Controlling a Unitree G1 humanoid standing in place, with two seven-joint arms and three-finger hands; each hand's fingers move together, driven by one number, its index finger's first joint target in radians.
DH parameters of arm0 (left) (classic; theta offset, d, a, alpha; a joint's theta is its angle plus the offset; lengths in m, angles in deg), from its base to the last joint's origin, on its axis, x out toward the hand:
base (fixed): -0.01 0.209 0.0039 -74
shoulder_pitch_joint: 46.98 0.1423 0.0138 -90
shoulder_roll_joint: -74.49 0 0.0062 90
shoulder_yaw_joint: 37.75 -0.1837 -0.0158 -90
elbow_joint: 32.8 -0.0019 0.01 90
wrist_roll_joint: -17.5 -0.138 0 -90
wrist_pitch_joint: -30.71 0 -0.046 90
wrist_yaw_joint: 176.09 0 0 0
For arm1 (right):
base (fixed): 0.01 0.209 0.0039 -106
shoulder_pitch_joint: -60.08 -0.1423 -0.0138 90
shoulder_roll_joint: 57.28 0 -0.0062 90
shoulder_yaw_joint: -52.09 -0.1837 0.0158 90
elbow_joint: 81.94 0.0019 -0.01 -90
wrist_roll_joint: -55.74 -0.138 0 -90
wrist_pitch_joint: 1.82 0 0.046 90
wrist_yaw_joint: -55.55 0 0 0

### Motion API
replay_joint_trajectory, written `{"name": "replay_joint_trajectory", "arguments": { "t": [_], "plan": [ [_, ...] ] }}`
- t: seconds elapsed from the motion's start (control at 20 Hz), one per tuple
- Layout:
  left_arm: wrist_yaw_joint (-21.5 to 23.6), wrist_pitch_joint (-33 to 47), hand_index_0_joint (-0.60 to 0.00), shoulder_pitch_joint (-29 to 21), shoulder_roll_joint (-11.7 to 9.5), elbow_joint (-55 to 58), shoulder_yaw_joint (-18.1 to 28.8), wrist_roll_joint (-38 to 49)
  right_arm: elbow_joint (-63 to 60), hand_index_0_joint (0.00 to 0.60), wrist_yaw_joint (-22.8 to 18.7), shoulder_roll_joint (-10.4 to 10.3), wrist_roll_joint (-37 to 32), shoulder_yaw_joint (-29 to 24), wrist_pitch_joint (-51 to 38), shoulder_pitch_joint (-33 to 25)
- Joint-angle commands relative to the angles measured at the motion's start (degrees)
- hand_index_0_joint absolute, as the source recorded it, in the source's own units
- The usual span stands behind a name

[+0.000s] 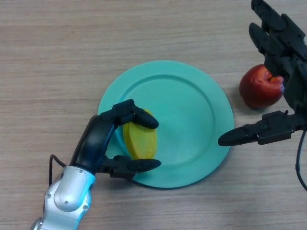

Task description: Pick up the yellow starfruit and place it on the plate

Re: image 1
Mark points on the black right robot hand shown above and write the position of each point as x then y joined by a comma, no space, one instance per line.
290,72

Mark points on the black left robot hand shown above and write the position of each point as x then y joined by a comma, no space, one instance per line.
93,141

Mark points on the yellow starfruit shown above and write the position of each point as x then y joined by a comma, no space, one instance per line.
141,141

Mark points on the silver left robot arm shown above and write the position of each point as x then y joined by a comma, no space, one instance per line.
67,196

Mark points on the green round plate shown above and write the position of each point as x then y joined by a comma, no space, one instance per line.
182,124

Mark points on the red apple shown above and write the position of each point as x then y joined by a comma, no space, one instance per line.
259,88

